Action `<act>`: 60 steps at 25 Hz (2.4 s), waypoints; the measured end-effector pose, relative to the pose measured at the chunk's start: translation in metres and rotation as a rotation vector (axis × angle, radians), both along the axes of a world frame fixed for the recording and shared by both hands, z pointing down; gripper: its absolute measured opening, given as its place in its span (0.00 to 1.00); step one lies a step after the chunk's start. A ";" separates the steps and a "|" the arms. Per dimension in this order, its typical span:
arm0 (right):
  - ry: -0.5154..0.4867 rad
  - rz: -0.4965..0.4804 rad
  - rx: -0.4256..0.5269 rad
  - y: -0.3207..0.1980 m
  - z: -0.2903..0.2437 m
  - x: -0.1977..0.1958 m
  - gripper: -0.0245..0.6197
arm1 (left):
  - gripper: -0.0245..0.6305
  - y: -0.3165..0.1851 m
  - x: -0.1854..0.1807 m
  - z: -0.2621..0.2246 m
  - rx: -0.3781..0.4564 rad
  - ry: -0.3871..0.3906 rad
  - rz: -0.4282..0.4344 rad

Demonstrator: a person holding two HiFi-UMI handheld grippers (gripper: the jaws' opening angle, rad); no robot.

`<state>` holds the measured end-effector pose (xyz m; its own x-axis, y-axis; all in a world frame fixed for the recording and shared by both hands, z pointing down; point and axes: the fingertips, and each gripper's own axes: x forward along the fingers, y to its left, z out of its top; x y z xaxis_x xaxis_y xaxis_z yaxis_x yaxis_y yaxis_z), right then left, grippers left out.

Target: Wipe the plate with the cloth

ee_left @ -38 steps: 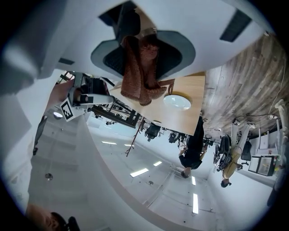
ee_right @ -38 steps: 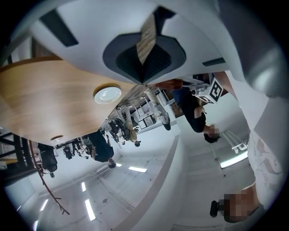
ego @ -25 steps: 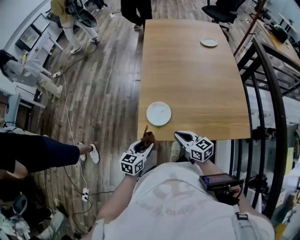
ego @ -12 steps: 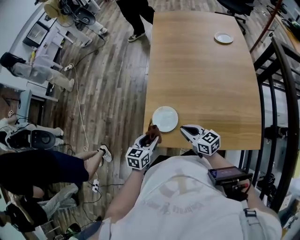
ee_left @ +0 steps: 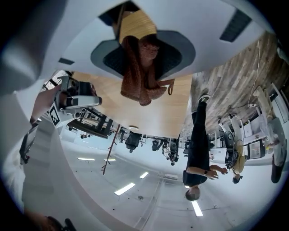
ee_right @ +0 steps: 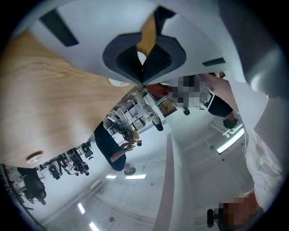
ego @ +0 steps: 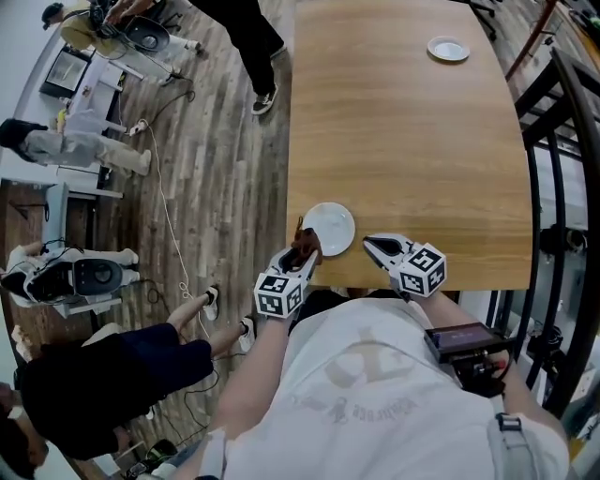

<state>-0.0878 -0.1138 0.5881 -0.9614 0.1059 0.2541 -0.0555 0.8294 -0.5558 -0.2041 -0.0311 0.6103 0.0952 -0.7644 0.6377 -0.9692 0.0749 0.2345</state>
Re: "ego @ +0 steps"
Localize white desk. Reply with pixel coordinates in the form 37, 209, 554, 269
0, 177, 126, 245

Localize person's white t-shirt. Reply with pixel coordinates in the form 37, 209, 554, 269
201, 297, 571, 480

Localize person's right forearm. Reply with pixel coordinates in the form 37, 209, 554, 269
412, 292, 571, 451

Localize white side table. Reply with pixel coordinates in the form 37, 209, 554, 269
65, 51, 142, 137

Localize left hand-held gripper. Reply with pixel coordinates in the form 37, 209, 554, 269
253, 247, 325, 323

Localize black screen device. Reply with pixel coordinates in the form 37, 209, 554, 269
424, 322, 517, 399

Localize grey white rounded device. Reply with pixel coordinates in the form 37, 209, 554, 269
27, 255, 126, 310
124, 16, 171, 53

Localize white floor cable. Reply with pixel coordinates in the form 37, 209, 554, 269
147, 124, 212, 341

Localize grey strap with buckle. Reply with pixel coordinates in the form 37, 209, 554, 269
485, 397, 531, 480

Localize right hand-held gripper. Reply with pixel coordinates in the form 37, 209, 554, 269
363, 233, 448, 302

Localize person's left forearm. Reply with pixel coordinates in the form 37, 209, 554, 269
215, 313, 292, 437

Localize black office chair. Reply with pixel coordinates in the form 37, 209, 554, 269
468, 0, 499, 41

